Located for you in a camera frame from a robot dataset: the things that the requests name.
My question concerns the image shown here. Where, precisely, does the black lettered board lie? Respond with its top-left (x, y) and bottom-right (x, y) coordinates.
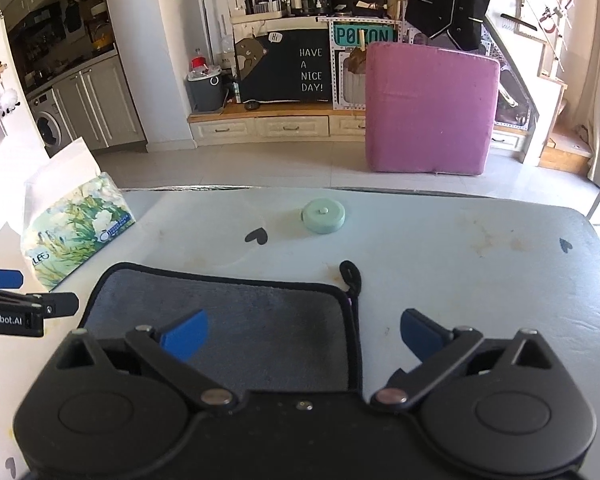
top-left (232, 27), bottom-right (331, 104)

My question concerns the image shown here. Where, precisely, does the grey trash bin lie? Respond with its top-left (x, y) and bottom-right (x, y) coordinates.
top-left (186, 71), bottom-right (227, 114)

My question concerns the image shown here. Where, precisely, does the staircase with railing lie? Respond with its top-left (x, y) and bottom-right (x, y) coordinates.
top-left (484, 0), bottom-right (597, 177)

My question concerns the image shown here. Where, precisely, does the floral tissue pack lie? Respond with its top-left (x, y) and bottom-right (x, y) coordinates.
top-left (20, 172), bottom-right (136, 292)

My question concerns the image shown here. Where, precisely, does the white plush toy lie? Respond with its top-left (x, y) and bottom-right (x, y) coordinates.
top-left (0, 87), bottom-right (22, 115)

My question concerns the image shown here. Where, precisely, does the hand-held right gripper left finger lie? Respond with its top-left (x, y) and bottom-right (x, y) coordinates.
top-left (55, 309), bottom-right (235, 409)

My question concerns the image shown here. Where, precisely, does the pink cushion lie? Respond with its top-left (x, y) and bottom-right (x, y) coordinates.
top-left (364, 41), bottom-right (501, 178)

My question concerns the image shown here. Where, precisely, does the teal lettered sign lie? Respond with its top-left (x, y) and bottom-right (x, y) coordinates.
top-left (332, 22), bottom-right (397, 47)

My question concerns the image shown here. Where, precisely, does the black vest with white trim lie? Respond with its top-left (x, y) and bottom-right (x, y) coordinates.
top-left (404, 0), bottom-right (492, 52)

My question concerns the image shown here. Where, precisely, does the grey towel with black edge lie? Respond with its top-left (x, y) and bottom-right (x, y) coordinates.
top-left (77, 260), bottom-right (365, 397)

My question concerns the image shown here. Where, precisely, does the washing machine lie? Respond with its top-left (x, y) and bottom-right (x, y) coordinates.
top-left (29, 91), bottom-right (75, 159)

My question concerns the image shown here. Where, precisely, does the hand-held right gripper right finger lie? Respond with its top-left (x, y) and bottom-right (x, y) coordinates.
top-left (370, 309), bottom-right (557, 409)

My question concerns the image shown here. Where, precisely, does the low white drawer cabinet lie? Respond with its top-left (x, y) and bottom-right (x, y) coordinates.
top-left (187, 108), bottom-right (527, 152)

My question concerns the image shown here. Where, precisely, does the grey kitchen cabinet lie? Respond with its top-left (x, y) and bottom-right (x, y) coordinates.
top-left (51, 55), bottom-right (147, 152)

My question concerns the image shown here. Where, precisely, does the green round tape measure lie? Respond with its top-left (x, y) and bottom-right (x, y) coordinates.
top-left (302, 198), bottom-right (347, 235)

